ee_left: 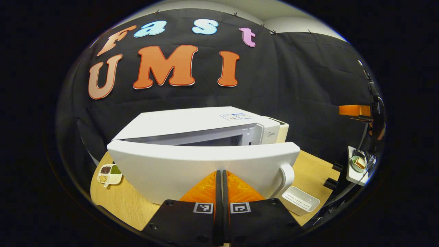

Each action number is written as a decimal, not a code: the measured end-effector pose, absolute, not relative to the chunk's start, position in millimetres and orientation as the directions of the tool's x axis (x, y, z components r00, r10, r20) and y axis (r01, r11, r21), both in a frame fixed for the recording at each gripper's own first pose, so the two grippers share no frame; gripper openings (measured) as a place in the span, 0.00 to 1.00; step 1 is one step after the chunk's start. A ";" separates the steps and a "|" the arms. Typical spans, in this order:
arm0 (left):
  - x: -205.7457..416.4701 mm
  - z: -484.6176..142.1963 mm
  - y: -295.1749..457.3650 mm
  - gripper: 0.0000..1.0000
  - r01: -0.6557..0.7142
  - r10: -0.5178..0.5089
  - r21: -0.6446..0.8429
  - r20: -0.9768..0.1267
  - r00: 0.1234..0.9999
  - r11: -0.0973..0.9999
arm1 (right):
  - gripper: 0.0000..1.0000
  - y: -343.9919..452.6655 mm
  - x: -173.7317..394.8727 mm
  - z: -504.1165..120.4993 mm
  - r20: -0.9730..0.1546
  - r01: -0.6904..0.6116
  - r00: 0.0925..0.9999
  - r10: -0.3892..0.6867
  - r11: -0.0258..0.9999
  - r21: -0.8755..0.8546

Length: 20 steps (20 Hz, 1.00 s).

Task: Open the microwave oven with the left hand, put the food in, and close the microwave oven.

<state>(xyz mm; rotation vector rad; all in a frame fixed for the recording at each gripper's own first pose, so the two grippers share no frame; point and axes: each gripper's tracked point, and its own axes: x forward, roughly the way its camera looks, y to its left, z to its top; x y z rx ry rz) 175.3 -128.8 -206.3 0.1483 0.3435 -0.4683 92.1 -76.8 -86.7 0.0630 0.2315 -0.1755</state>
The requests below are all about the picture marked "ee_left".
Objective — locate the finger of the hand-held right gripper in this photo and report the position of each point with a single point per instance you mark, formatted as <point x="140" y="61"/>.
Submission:
<point x="353" y="110"/>

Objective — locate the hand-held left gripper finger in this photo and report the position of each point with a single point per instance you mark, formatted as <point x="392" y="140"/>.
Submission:
<point x="225" y="223"/>
<point x="218" y="223"/>

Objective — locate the white microwave oven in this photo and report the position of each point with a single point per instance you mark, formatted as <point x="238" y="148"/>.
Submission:
<point x="188" y="164"/>

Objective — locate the green bowl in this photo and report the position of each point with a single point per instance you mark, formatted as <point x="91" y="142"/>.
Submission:
<point x="358" y="163"/>

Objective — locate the black backdrop cloth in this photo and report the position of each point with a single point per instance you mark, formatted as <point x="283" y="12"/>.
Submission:
<point x="301" y="85"/>

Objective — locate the black table clamp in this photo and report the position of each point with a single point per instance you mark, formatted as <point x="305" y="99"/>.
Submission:
<point x="330" y="183"/>
<point x="337" y="167"/>

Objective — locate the white rectangular tray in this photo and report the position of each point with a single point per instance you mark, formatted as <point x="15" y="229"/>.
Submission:
<point x="301" y="202"/>

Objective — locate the white divided bean dish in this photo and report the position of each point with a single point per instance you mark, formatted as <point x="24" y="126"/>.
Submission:
<point x="118" y="178"/>

